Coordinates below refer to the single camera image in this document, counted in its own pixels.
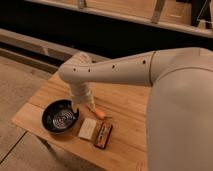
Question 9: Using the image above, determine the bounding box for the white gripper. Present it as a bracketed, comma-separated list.
[70, 83, 95, 113]

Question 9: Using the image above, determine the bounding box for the black ceramic bowl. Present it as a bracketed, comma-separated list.
[41, 99, 80, 134]

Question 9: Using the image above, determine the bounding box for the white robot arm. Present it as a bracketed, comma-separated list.
[59, 47, 213, 171]

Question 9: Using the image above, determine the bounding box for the orange carrot toy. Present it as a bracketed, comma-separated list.
[88, 105, 105, 119]

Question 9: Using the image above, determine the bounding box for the beige rectangular block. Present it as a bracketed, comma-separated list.
[78, 118, 97, 140]

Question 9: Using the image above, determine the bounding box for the wooden table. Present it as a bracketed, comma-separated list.
[12, 75, 149, 171]

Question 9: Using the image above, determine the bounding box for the long wooden shelf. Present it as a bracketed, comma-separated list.
[27, 0, 213, 39]

